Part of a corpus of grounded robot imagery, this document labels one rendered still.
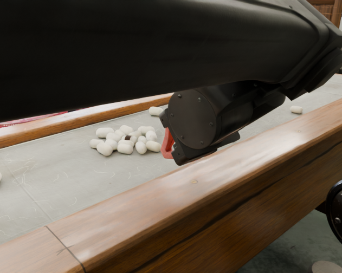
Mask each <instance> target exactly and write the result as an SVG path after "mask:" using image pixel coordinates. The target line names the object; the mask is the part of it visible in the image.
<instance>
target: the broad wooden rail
mask: <svg viewBox="0 0 342 273"><path fill-rule="evenodd" d="M341 180H342V98H341V99H338V100H336V101H333V102H331V103H329V104H327V105H324V106H322V107H320V108H317V109H315V110H313V111H310V112H308V113H306V114H303V115H301V116H299V117H297V118H294V119H291V120H289V121H287V122H285V123H282V124H280V125H278V126H275V127H273V128H271V129H268V130H266V131H264V132H262V133H259V134H257V135H255V136H252V137H250V138H248V139H245V140H243V141H240V142H238V143H236V144H234V145H231V146H229V147H227V148H224V149H222V150H220V151H217V152H215V153H213V154H211V155H208V156H206V157H204V158H201V159H198V160H196V161H194V162H192V163H189V164H187V165H185V166H182V167H180V168H178V169H176V170H173V171H171V172H169V173H166V174H163V175H161V176H159V177H157V178H154V179H152V180H150V181H147V182H145V183H143V184H141V185H138V186H136V187H134V188H131V189H129V190H127V191H124V192H122V193H120V194H117V195H115V196H112V197H110V198H108V199H106V200H103V201H101V202H99V203H96V204H94V205H92V206H89V207H87V208H85V209H83V210H80V211H78V212H76V213H73V214H70V215H68V216H66V217H64V218H61V219H59V220H57V221H55V222H52V223H50V224H48V225H45V226H43V227H41V228H38V229H36V230H34V231H31V232H29V233H26V234H25V235H22V236H19V237H17V238H15V239H13V240H10V241H8V242H6V243H3V244H1V245H0V273H235V272H236V271H237V270H239V269H240V268H241V267H243V266H244V265H245V264H246V263H248V262H249V261H250V260H251V259H253V258H254V257H255V256H256V255H258V254H259V253H260V252H261V251H262V250H264V249H265V248H266V247H267V246H269V245H270V244H272V242H274V241H275V240H276V239H278V238H279V237H280V236H281V235H283V234H284V233H285V232H286V231H288V230H289V229H290V228H291V227H292V226H294V225H295V224H296V223H297V222H299V221H300V220H302V219H303V218H304V217H305V216H306V215H308V214H309V213H310V212H311V211H313V210H314V209H315V208H316V207H318V206H319V205H320V204H321V203H323V202H324V201H325V200H326V197H327V194H328V192H329V190H330V189H331V188H332V187H333V186H334V185H335V184H336V183H337V182H339V181H341Z"/></svg>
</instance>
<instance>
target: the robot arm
mask: <svg viewBox="0 0 342 273"><path fill-rule="evenodd" d="M341 48H342V31H341V30H340V29H338V28H337V27H336V26H335V25H334V24H333V23H332V22H330V21H329V20H328V19H327V18H326V17H325V16H324V15H322V14H321V13H320V12H319V11H318V10H317V9H316V8H314V7H313V6H312V5H311V4H309V3H308V2H307V1H306V0H0V123H2V122H8V121H14V120H20V119H26V118H32V117H36V116H42V115H48V114H54V113H60V112H66V111H72V110H76V109H82V108H88V107H94V106H101V105H106V104H110V103H116V102H123V101H128V100H134V99H141V98H146V97H150V96H156V95H163V94H168V93H173V95H172V96H171V98H170V100H169V104H168V108H166V109H164V110H163V111H162V112H161V113H160V114H159V119H160V121H161V123H162V125H163V127H164V128H165V136H164V140H163V143H162V147H161V149H160V151H161V153H162V155H163V157H164V158H165V159H174V161H175V163H176V164H177V165H178V166H182V165H185V164H187V163H191V162H193V161H196V160H198V159H201V158H202V157H206V156H208V155H211V154H213V153H215V152H216V151H217V149H218V148H220V147H222V146H225V145H228V144H230V143H234V142H235V141H237V140H239V139H240V134H239V132H238V131H240V130H241V129H243V128H244V127H245V126H248V125H250V124H251V123H253V122H254V121H256V120H258V119H259V118H261V117H263V116H264V115H266V114H268V113H269V112H271V111H272V110H274V109H276V108H278V107H279V106H281V105H282V104H283V103H284V101H285V99H286V97H288V98H289V99H290V100H291V101H293V100H295V99H296V98H298V97H300V96H302V95H303V94H305V93H307V92H308V93H310V92H312V91H314V90H316V89H317V88H319V87H321V86H323V85H324V84H325V83H326V82H327V81H328V80H329V79H330V78H331V77H332V76H333V75H334V74H335V73H336V72H337V71H338V70H339V69H340V68H341V67H342V50H341ZM174 143H175V144H174ZM172 146H173V148H174V150H172Z"/></svg>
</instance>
